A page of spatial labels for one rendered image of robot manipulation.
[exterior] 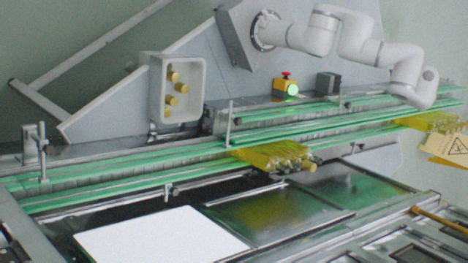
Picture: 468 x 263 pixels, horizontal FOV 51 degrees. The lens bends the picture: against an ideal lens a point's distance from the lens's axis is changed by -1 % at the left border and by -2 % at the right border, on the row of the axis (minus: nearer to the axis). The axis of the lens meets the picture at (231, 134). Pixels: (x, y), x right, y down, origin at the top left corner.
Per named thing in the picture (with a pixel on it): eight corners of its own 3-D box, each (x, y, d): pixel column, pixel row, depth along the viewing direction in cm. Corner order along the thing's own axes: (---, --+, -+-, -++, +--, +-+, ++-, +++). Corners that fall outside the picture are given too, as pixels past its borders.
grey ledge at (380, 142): (253, 166, 210) (272, 176, 202) (256, 147, 208) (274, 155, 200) (381, 137, 270) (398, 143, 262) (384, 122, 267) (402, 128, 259)
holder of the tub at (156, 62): (146, 132, 174) (158, 139, 169) (150, 55, 166) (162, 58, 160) (186, 126, 185) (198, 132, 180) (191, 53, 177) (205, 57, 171)
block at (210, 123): (199, 131, 181) (210, 136, 176) (201, 106, 178) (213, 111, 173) (207, 130, 183) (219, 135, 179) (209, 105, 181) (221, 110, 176)
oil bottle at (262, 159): (230, 154, 186) (270, 174, 171) (232, 140, 184) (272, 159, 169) (241, 152, 189) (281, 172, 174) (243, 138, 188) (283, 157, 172)
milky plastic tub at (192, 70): (147, 118, 172) (160, 125, 166) (150, 54, 165) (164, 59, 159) (188, 113, 183) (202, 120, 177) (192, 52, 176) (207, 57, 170)
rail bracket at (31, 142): (14, 161, 143) (42, 191, 127) (12, 106, 138) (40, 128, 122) (31, 158, 146) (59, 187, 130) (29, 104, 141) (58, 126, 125)
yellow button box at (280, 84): (270, 93, 209) (283, 97, 204) (273, 76, 207) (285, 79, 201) (282, 92, 213) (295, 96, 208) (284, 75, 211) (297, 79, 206)
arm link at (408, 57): (372, 70, 151) (420, 82, 148) (385, 29, 152) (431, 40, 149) (370, 80, 165) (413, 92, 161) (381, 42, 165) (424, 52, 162)
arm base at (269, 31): (244, 21, 174) (272, 25, 162) (267, 0, 177) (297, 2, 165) (262, 55, 183) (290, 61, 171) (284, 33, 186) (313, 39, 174)
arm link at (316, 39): (281, 49, 167) (314, 55, 155) (291, 10, 165) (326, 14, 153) (300, 55, 173) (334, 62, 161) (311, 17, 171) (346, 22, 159)
